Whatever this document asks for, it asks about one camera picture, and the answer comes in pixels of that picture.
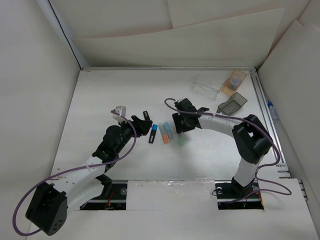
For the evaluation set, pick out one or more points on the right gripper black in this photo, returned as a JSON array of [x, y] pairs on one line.
[[177, 117]]

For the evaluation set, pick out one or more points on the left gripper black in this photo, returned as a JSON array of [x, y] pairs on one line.
[[141, 126]]

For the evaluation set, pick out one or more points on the clear spray bottle blue cap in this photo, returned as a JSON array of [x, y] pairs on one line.
[[272, 111]]

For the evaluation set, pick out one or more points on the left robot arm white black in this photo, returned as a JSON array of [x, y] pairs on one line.
[[52, 202]]

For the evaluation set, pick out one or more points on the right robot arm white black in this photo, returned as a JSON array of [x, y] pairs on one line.
[[252, 140]]

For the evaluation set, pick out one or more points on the green highlighter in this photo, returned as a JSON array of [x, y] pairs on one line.
[[181, 139]]

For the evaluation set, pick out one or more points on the black blue highlighter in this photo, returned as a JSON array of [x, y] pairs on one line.
[[153, 132]]

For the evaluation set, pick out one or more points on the light blue highlighter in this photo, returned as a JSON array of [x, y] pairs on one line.
[[168, 131]]

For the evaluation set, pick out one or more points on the orange highlighter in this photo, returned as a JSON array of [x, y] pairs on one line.
[[163, 133]]

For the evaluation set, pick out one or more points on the clear plastic container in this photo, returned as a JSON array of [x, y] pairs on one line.
[[206, 87]]

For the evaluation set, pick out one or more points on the dark grey transparent container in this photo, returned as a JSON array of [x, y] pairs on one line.
[[232, 105]]

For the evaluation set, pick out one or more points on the orange transparent container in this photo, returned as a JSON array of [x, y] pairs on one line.
[[225, 86]]

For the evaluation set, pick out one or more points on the small bottle in orange container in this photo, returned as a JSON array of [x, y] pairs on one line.
[[234, 82]]

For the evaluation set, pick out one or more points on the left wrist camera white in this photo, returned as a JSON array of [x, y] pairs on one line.
[[119, 113]]

